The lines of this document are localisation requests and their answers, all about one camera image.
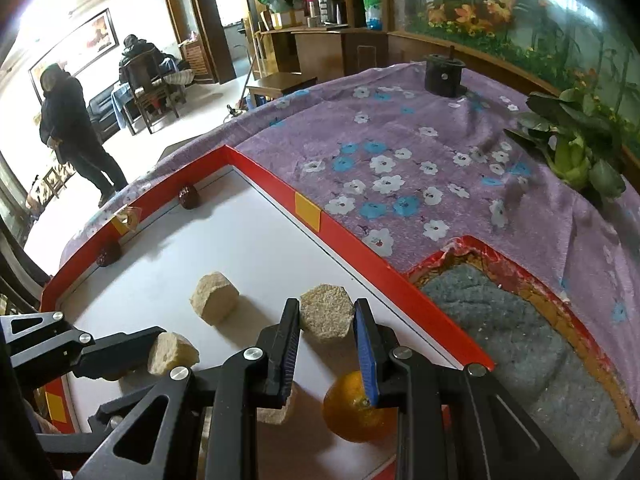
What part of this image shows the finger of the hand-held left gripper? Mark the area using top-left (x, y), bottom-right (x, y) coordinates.
top-left (0, 311), bottom-right (167, 386)
top-left (35, 392), bottom-right (156, 456)

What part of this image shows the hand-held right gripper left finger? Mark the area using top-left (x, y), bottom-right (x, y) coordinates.
top-left (80, 299), bottom-right (302, 480)

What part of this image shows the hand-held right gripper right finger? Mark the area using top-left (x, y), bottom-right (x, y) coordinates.
top-left (353, 299), bottom-right (571, 480)

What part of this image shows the large orange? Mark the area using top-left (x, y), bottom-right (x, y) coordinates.
top-left (321, 370), bottom-right (401, 445)

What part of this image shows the beige hexagonal chunk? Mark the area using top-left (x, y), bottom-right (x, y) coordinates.
top-left (298, 283), bottom-right (356, 345)
top-left (256, 382), bottom-right (298, 426)
top-left (189, 271), bottom-right (241, 326)

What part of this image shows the irregular beige chunk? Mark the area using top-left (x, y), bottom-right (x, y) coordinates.
top-left (146, 331), bottom-right (201, 376)

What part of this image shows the white tray with red rim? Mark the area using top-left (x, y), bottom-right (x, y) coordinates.
top-left (40, 145), bottom-right (496, 480)

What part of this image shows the grey mat with brown border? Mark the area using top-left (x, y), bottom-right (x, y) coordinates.
top-left (407, 235), bottom-right (640, 480)

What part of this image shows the purple floral tablecloth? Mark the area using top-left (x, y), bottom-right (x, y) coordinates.
top-left (59, 62), bottom-right (640, 366)

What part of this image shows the dark sofa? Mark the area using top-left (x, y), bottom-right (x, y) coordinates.
top-left (86, 84), bottom-right (126, 137)

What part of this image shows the wooden chair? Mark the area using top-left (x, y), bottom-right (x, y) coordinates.
top-left (120, 55), bottom-right (182, 136)

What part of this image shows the wooden stool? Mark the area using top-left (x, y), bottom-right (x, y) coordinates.
top-left (245, 72), bottom-right (318, 108)

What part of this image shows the green bok choy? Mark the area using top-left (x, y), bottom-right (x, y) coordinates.
top-left (502, 87), bottom-right (628, 206)

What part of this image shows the black cylindrical holder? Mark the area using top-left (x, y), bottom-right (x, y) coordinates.
top-left (424, 46), bottom-right (468, 98)

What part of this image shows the wooden sideboard cabinet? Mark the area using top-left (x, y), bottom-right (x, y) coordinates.
top-left (255, 25), bottom-right (391, 83)

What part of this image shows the green blue plastic bottle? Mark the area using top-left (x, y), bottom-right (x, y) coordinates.
top-left (363, 0), bottom-right (385, 31)

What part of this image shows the silver black thermos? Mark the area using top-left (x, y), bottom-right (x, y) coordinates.
top-left (315, 0), bottom-right (343, 26)

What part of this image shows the glass display with artificial flowers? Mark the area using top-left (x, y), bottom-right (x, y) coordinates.
top-left (390, 0), bottom-right (640, 106)

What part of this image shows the framed wall painting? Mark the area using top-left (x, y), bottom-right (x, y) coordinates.
top-left (27, 7), bottom-right (121, 103)

